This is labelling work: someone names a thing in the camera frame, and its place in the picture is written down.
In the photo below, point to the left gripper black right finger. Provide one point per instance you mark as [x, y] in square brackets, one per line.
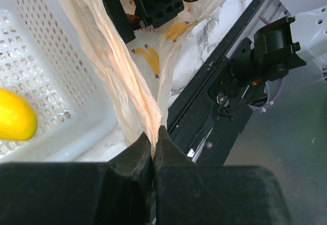
[175, 203]

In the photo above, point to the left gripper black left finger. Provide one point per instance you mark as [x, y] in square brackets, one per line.
[132, 183]

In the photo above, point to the orange translucent plastic bag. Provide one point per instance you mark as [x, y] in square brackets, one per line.
[138, 75]

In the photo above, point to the yellow fake bell pepper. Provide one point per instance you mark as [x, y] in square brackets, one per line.
[18, 118]

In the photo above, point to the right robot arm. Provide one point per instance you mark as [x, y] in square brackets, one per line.
[280, 46]

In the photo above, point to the white plastic basket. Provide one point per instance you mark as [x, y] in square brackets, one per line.
[42, 60]

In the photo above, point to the black mounting rail base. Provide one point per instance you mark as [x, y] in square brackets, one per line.
[195, 119]

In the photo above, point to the aluminium rail extrusion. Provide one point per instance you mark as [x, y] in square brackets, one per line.
[272, 10]

